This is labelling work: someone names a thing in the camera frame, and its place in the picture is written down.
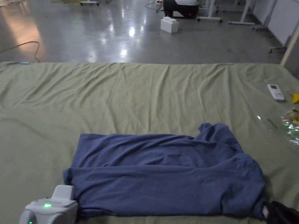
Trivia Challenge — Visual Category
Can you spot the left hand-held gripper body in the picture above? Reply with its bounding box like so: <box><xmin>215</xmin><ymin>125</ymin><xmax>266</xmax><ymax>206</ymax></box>
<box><xmin>19</xmin><ymin>185</ymin><xmax>79</xmax><ymax>224</ymax></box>

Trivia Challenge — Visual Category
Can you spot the dark blue shirt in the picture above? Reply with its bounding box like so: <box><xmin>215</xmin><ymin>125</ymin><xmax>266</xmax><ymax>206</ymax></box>
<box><xmin>63</xmin><ymin>123</ymin><xmax>268</xmax><ymax>221</ymax></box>

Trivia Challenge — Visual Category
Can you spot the clear plastic bag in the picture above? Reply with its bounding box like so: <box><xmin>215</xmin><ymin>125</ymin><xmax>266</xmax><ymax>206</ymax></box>
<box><xmin>257</xmin><ymin>107</ymin><xmax>299</xmax><ymax>150</ymax></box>

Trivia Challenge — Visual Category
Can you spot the white remote control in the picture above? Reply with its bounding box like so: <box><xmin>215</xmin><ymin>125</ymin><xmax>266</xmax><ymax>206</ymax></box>
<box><xmin>267</xmin><ymin>84</ymin><xmax>285</xmax><ymax>102</ymax></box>

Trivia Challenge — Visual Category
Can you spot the bed with pale green sheet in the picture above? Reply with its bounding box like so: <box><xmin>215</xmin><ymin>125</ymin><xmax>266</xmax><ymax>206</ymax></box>
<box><xmin>0</xmin><ymin>61</ymin><xmax>299</xmax><ymax>224</ymax></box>

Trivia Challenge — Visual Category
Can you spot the white table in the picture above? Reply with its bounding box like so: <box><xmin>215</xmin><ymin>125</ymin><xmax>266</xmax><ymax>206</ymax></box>
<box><xmin>227</xmin><ymin>0</ymin><xmax>255</xmax><ymax>25</ymax></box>
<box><xmin>197</xmin><ymin>0</ymin><xmax>223</xmax><ymax>23</ymax></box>

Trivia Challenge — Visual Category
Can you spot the white block-shaped box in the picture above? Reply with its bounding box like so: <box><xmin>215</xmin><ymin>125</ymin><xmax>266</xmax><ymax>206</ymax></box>
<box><xmin>160</xmin><ymin>16</ymin><xmax>180</xmax><ymax>34</ymax></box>

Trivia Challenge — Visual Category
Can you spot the black and white robot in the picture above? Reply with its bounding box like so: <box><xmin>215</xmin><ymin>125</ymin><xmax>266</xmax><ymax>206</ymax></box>
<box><xmin>162</xmin><ymin>0</ymin><xmax>200</xmax><ymax>19</ymax></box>

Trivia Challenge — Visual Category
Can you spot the yellow cable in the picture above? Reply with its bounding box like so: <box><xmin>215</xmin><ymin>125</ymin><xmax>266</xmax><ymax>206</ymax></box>
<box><xmin>0</xmin><ymin>41</ymin><xmax>42</xmax><ymax>63</ymax></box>

